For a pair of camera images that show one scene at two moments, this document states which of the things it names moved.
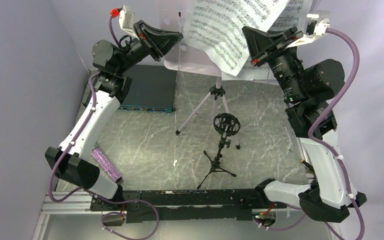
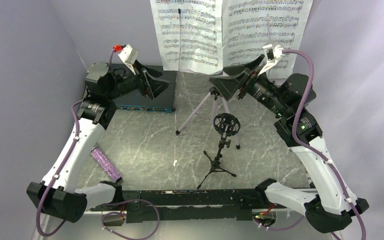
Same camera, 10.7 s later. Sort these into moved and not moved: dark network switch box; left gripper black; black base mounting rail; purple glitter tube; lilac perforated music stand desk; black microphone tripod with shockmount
Moved: lilac perforated music stand desk; left gripper black
Not moved: dark network switch box; black microphone tripod with shockmount; purple glitter tube; black base mounting rail
